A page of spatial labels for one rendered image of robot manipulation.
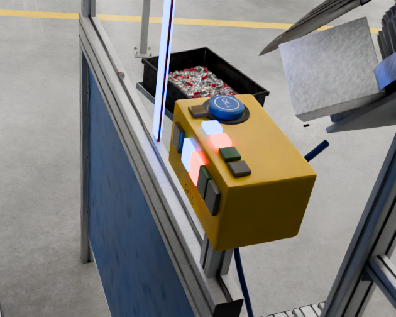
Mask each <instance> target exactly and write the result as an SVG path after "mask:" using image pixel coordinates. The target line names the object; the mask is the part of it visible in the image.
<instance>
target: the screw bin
mask: <svg viewBox="0 0 396 317"><path fill-rule="evenodd" d="M141 63H143V64H144V71H143V88H144V89H145V90H147V91H148V92H149V93H150V94H151V95H152V96H153V97H154V98H156V90H157V77H158V63H159V55H157V56H154V57H147V58H142V59H141ZM201 65H203V66H204V67H207V69H208V70H209V71H211V72H212V73H213V74H214V75H216V76H217V77H219V78H220V79H221V80H223V81H224V82H225V83H226V84H227V85H229V86H230V87H231V88H233V89H234V90H235V91H236V92H238V93H239V94H240V95H242V94H251V95H253V97H254V98H255V99H256V100H257V101H258V102H259V103H260V105H261V106H262V108H263V106H264V103H265V98H266V96H269V94H270V91H268V90H266V89H265V88H264V87H262V86H261V85H259V84H258V83H257V82H255V81H254V80H253V79H251V78H250V77H248V76H247V75H246V74H244V73H242V71H240V70H239V69H237V68H236V67H235V66H233V65H231V64H230V63H229V62H228V61H226V60H224V59H223V58H222V57H220V56H219V55H218V54H216V53H215V52H213V51H212V50H211V49H210V48H208V47H200V48H194V49H190V50H184V51H180V52H174V53H170V60H169V66H168V73H170V72H175V71H176V70H177V71H179V70H184V69H186V68H187V69H189V68H191V67H192V68H193V67H196V66H201ZM180 99H191V97H190V96H188V95H187V94H186V93H185V92H184V91H183V90H181V88H179V87H178V86H177V85H175V84H174V83H173V82H172V81H171V80H170V79H169V78H167V90H166V97H165V108H167V109H168V110H169V111H170V112H171V113H172V114H173V113H174V107H175V102H176V101H177V100H180Z"/></svg>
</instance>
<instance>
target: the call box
mask: <svg viewBox="0 0 396 317"><path fill-rule="evenodd" d="M234 96H235V98H237V99H239V100H240V101H241V102H242V103H243V105H244V107H245V108H244V111H243V115H242V117H241V118H239V119H236V120H224V119H221V118H217V117H215V116H213V115H212V114H211V113H210V112H208V105H209V101H210V99H211V98H209V97H204V98H195V99H180V100H177V101H176V102H175V107H174V113H173V123H172V134H171V141H170V151H169V157H168V161H169V163H170V165H171V167H172V168H173V171H174V172H175V175H176V176H177V179H178V180H179V182H180V185H181V186H182V189H183V190H184V192H185V194H186V196H187V198H188V200H189V202H190V204H191V206H192V208H193V210H194V212H195V214H196V216H197V217H198V219H199V221H200V223H201V225H202V227H203V229H204V231H205V233H206V235H207V237H208V239H209V241H210V243H211V245H212V247H213V249H214V250H215V251H217V252H219V251H223V250H229V249H233V248H239V247H245V246H249V245H256V244H259V243H265V242H272V241H275V240H282V239H286V238H292V237H295V236H297V235H298V232H299V229H300V226H301V223H302V220H303V217H304V214H305V211H306V208H307V205H308V202H309V199H310V196H311V193H312V189H313V187H314V183H315V181H316V177H317V174H316V172H315V170H314V169H313V168H312V167H311V165H310V164H309V163H308V162H307V161H306V159H305V158H304V157H303V156H302V155H301V153H300V152H299V151H298V150H297V149H296V147H295V146H294V145H293V144H292V142H291V141H290V140H289V139H288V138H287V136H286V135H285V134H284V133H283V131H282V130H281V129H280V128H279V127H278V126H277V124H276V123H275V122H274V120H272V118H271V117H270V116H269V115H268V113H267V112H266V111H265V110H264V109H263V108H262V106H261V105H260V103H259V102H258V101H257V100H256V99H255V98H254V97H253V95H251V94H242V95H234ZM193 105H203V106H204V107H205V109H206V111H207V112H208V115H207V117H201V118H193V117H192V116H191V114H190V113H189V111H188V106H193ZM215 120H216V121H217V122H218V123H219V124H220V125H221V127H222V129H223V132H222V133H225V134H227V136H228V137H229V139H230V140H231V142H232V144H231V147H236V149H237V151H238V152H239V154H240V155H241V160H238V161H242V160H244V161H245V162H246V164H247V165H248V167H249V168H250V169H251V175H247V176H242V177H234V176H233V174H232V173H231V171H230V170H229V169H228V163H229V162H224V160H223V159H222V157H221V156H220V154H219V152H218V151H219V148H215V146H214V145H213V143H212V141H211V140H210V135H207V134H206V132H205V131H204V129H203V127H202V122H203V121H215ZM176 121H179V123H180V124H181V126H182V128H183V129H184V131H185V136H184V139H185V138H189V140H190V141H191V143H192V144H193V146H194V148H195V150H196V152H197V153H198V154H199V156H200V158H201V160H202V161H203V165H205V166H206V169H207V170H208V172H209V173H210V175H211V177H212V180H214V182H215V183H216V185H217V187H218V189H219V190H220V192H221V198H220V202H219V207H218V211H217V216H211V214H210V212H209V210H208V208H207V206H206V204H205V202H204V200H203V199H202V197H201V195H200V194H199V192H198V190H197V188H196V185H195V184H194V182H193V180H192V179H191V177H190V175H189V172H188V171H187V169H186V168H185V166H184V164H183V162H182V153H177V151H176V149H175V147H174V145H173V144H172V139H173V129H174V123H175V122H176Z"/></svg>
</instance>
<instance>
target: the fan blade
mask: <svg viewBox="0 0 396 317"><path fill-rule="evenodd" d="M360 5H361V0H325V1H324V2H323V3H321V4H320V5H318V6H317V7H316V8H314V9H313V10H311V11H310V12H308V13H307V14H306V15H305V16H304V17H302V18H301V19H300V20H298V22H296V23H295V24H294V25H292V26H291V27H290V28H288V30H287V31H285V32H283V33H282V34H280V35H279V36H278V37H280V36H282V35H284V34H285V35H284V36H283V38H281V39H279V40H277V41H275V40H276V39H277V38H278V37H276V38H275V39H274V40H272V41H271V42H270V43H269V44H268V45H267V46H266V47H265V48H264V49H263V50H262V51H261V53H260V54H259V56H261V55H264V54H266V53H268V52H271V51H273V50H276V49H278V48H279V45H280V44H283V43H286V42H289V41H292V40H295V39H298V38H301V37H303V36H305V35H307V34H309V33H310V32H312V31H314V30H316V29H318V28H320V27H322V26H324V25H326V24H328V23H330V22H331V21H333V20H335V19H336V18H338V17H340V16H342V15H344V14H346V13H347V12H349V11H351V10H353V9H355V8H357V7H358V6H360ZM274 41H275V42H274Z"/></svg>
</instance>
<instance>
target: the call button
mask: <svg viewBox="0 0 396 317"><path fill-rule="evenodd" d="M210 98H211V99H210V101H209V105H208V112H210V113H211V114H212V115H213V116H215V117H217V118H221V119H224V120H236V119H239V118H241V117H242V115H243V111H244V108H245V107H244V105H243V103H242V102H241V101H240V100H239V99H237V98H235V96H227V95H219V96H215V97H210Z"/></svg>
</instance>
